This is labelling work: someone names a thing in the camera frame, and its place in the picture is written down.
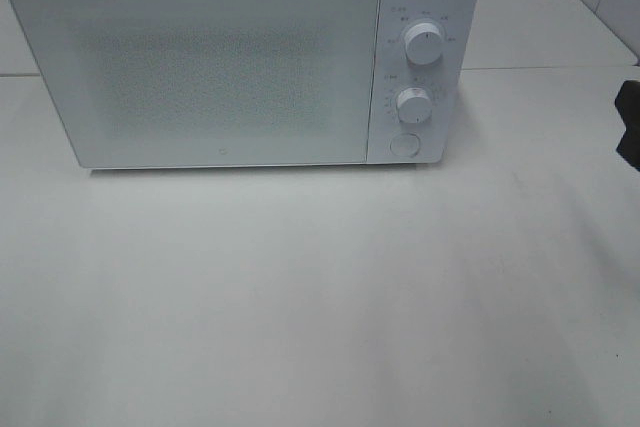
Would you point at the round white door button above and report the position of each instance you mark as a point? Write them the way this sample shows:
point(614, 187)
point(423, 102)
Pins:
point(405, 145)

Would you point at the white timer knob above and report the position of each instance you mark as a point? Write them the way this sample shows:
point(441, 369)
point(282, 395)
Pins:
point(414, 105)

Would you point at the upper white power knob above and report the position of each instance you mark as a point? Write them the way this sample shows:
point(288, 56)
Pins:
point(423, 43)

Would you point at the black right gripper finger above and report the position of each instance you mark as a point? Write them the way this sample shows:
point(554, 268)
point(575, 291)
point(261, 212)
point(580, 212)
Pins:
point(627, 104)

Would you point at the white microwave door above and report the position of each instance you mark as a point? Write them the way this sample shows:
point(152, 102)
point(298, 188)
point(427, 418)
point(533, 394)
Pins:
point(191, 83)

